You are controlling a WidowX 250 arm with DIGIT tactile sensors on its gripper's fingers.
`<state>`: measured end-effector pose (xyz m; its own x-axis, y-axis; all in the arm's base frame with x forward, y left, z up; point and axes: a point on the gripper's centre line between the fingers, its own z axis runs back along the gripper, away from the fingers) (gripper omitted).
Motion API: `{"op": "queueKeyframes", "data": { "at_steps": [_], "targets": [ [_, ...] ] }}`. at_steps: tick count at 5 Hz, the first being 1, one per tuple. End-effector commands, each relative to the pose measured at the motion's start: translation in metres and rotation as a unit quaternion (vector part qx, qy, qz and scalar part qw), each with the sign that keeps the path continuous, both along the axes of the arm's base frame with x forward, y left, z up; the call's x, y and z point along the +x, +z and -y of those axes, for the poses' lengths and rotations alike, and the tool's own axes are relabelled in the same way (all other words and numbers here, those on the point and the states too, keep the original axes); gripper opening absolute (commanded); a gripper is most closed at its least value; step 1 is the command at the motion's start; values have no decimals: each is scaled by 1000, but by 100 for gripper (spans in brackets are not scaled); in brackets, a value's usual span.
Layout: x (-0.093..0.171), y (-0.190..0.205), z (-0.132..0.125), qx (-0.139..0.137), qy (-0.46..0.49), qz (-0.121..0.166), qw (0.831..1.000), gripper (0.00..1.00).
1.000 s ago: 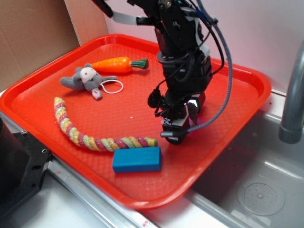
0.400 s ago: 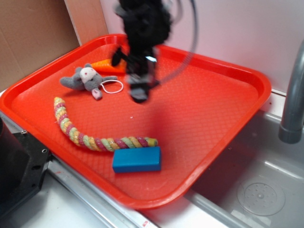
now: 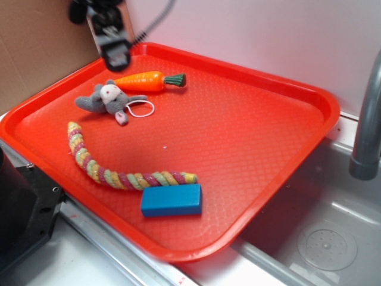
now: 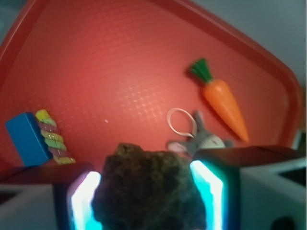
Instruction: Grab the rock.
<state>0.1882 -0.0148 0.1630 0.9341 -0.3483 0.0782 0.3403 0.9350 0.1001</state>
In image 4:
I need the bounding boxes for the blue wooden block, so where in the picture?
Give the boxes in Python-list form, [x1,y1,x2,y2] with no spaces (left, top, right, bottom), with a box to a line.
[5,112,52,167]

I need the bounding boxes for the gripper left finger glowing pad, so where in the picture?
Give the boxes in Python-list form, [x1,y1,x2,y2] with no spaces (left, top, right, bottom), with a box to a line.
[0,162,103,230]

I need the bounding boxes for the brown rock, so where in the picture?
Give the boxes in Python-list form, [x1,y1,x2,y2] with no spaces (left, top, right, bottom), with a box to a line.
[92,143,207,230]

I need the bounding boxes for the orange toy carrot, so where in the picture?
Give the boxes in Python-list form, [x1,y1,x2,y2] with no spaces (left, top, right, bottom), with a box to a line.
[190,58,249,142]

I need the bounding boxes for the multicolour braided rope toy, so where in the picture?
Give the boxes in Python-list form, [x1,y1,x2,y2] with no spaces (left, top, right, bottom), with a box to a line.
[35,109,76,165]

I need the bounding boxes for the red plastic tray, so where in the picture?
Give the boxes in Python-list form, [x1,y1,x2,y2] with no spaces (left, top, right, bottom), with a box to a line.
[0,0,302,167]

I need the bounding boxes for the grey plush mouse toy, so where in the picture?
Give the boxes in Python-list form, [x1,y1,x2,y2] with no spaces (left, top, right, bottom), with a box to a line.
[166,108,235,157]

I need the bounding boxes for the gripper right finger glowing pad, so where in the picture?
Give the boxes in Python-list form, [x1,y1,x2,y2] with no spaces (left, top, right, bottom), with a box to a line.
[190,145,307,230]

